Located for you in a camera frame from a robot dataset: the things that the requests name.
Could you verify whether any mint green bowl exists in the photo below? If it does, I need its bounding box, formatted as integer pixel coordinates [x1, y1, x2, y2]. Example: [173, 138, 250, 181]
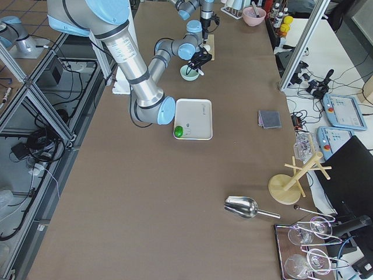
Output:
[180, 65, 199, 81]

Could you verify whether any wooden cutting board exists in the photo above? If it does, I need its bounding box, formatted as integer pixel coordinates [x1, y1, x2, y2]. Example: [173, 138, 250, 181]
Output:
[206, 34, 215, 61]

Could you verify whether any lower teach pendant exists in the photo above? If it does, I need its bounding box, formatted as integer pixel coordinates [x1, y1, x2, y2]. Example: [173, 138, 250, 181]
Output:
[316, 126, 354, 160]

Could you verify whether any metal scoop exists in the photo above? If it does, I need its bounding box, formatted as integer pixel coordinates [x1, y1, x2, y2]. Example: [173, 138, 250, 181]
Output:
[224, 196, 281, 219]

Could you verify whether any upper teach pendant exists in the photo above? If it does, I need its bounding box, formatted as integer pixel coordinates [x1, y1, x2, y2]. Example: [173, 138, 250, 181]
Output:
[322, 93, 367, 131]

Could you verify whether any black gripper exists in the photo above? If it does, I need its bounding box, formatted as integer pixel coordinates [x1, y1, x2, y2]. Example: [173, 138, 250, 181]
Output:
[200, 11, 220, 44]
[188, 50, 212, 75]

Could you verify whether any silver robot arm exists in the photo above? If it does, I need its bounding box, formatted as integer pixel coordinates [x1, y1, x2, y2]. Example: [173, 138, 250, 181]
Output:
[170, 0, 220, 43]
[47, 0, 216, 125]

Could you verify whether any wooden mug tree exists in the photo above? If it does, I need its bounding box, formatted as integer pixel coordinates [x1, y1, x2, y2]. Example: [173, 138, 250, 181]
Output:
[268, 136, 332, 205]

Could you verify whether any grey folded cloth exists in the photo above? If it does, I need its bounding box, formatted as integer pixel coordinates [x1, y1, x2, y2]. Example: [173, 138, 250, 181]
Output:
[258, 110, 282, 128]

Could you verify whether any green lime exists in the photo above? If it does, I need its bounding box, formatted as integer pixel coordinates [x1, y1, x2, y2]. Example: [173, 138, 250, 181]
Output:
[174, 125, 184, 138]

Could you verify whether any pink bowl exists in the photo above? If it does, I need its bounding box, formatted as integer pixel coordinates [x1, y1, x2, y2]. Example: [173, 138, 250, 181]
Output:
[242, 6, 267, 27]

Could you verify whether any wine glass rack tray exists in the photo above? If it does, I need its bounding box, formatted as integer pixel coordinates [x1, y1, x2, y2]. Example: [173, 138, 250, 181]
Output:
[274, 216, 349, 279]

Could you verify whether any white steamed bun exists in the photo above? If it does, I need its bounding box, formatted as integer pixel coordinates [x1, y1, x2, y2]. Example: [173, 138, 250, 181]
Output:
[203, 44, 210, 52]

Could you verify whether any teach pendant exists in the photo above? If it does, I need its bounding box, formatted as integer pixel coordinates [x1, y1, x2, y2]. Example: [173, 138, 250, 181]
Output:
[316, 126, 354, 160]
[322, 93, 367, 131]

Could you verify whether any yellow toy fruit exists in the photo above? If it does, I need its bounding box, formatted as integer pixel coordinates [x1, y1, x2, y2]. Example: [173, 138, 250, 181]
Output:
[280, 16, 293, 33]

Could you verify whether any white rectangular tray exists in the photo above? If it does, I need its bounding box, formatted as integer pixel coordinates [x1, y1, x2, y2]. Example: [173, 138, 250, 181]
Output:
[174, 99, 213, 140]

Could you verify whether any clear glass container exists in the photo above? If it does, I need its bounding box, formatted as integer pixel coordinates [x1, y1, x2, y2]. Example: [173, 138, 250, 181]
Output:
[293, 132, 315, 162]

